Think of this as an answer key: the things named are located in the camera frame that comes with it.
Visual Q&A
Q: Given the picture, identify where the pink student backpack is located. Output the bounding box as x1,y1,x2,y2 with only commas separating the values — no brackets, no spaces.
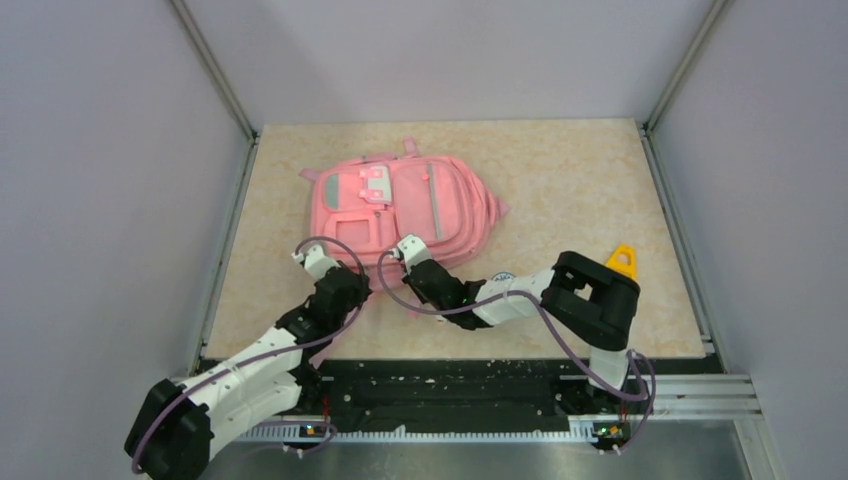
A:
299,138,508,291

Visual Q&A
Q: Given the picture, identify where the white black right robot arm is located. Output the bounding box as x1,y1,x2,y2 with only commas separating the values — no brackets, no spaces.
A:
402,251,651,401

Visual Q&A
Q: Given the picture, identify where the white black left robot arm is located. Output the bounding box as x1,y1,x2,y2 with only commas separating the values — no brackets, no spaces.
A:
124,262,371,479

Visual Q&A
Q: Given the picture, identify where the blue slime jar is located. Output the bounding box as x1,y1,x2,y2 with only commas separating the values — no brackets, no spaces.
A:
492,271,515,281

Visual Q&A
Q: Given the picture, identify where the yellow triangular toy block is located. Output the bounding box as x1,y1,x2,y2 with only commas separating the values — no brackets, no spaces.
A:
605,244,638,281

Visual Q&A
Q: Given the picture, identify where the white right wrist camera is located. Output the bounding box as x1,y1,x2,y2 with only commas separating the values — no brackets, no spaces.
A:
389,234,433,273

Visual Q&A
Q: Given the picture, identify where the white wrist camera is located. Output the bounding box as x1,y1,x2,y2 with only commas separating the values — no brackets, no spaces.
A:
389,234,433,273
291,244,340,281

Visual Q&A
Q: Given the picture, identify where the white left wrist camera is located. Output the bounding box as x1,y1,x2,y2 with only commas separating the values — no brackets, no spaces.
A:
291,244,340,281

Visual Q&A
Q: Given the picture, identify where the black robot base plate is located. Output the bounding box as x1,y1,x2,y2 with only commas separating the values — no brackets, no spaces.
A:
192,357,730,439

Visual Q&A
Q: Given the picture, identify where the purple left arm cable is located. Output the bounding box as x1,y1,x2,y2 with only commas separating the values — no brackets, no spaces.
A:
129,236,369,475

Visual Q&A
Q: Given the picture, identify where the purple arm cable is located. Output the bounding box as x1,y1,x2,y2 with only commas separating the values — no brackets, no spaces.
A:
376,249,657,455
129,236,369,475

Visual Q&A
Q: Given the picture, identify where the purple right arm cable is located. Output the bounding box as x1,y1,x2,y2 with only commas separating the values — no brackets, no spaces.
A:
376,249,657,455

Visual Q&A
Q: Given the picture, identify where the aluminium frame rail right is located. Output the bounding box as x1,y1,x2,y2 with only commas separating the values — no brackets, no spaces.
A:
639,0,733,374

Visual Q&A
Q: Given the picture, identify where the aluminium frame rail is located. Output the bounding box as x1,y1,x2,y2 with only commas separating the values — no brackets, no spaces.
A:
169,1,259,372
639,0,733,374

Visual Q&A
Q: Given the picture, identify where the aluminium frame rail left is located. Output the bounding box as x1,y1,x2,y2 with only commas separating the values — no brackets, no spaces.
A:
169,1,259,372

